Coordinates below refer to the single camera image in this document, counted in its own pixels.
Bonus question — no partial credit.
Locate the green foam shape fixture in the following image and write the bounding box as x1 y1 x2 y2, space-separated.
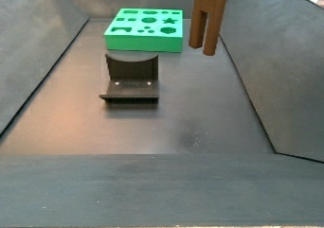
104 9 183 52

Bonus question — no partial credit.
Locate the dark grey cradle stand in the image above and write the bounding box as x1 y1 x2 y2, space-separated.
99 54 159 101

